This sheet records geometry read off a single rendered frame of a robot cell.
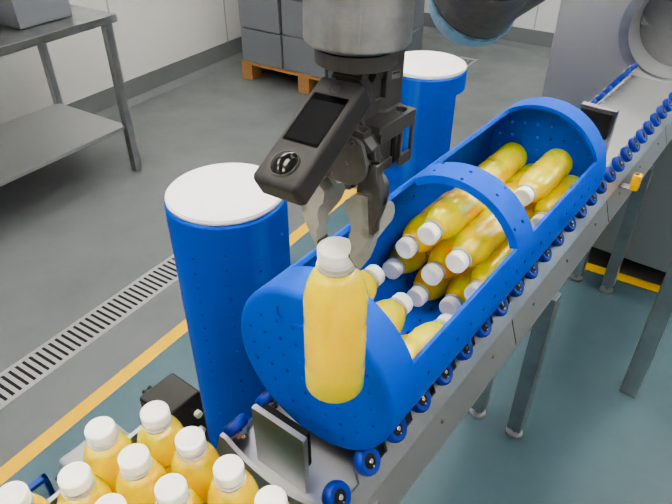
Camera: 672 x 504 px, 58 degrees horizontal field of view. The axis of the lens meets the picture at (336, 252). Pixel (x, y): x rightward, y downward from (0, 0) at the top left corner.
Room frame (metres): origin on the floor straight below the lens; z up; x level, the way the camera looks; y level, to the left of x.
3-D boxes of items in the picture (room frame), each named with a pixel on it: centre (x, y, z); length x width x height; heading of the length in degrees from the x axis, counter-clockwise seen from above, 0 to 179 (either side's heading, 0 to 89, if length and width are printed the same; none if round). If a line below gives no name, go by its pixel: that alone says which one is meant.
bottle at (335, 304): (0.49, 0.00, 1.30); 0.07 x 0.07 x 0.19
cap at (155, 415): (0.54, 0.25, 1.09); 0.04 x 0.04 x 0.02
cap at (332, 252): (0.49, 0.00, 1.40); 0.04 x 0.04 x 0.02
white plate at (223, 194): (1.24, 0.26, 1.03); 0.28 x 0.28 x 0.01
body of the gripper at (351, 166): (0.52, -0.02, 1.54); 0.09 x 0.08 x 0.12; 143
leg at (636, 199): (2.13, -1.22, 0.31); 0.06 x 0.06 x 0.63; 52
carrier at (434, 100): (2.13, -0.32, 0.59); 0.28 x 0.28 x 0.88
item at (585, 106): (1.62, -0.74, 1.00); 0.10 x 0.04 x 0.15; 52
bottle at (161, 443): (0.54, 0.25, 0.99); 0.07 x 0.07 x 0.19
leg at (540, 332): (1.35, -0.62, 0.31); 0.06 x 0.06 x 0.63; 52
